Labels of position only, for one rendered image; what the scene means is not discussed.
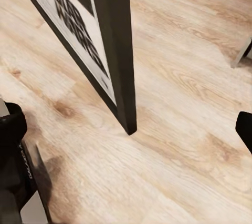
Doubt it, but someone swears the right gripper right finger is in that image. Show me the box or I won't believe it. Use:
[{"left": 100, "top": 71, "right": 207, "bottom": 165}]
[{"left": 235, "top": 111, "right": 252, "bottom": 154}]

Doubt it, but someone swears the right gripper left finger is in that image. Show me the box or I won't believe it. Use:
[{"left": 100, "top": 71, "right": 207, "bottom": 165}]
[{"left": 0, "top": 111, "right": 27, "bottom": 174}]

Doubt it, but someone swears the poster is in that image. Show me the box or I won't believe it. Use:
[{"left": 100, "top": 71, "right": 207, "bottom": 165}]
[{"left": 31, "top": 0, "right": 137, "bottom": 136}]

